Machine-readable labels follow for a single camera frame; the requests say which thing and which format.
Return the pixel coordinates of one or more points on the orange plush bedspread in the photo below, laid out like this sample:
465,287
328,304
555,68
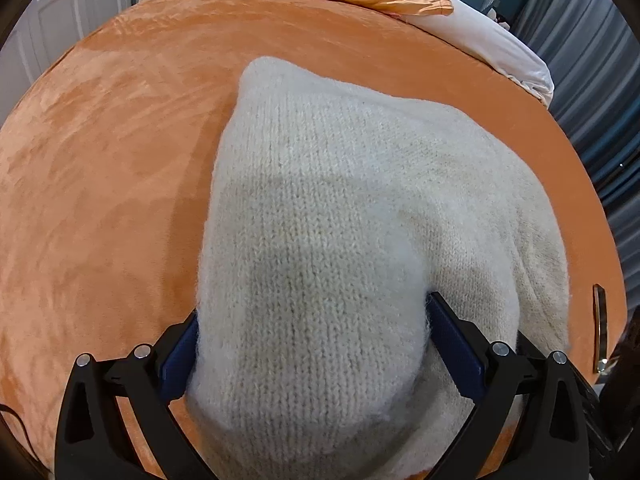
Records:
106,163

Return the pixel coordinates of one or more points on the white duvet roll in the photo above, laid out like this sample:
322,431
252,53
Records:
475,34

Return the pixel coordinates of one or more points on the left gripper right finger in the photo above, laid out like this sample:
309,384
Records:
550,441

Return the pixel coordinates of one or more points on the plush toy on nightstand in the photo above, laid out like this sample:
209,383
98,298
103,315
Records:
495,17

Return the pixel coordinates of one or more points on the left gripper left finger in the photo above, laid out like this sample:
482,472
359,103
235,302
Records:
92,441

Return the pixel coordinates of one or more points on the grey blue curtain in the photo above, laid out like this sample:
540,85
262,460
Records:
593,57

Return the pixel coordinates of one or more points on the cream sweater with black hearts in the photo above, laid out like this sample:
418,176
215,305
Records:
334,211

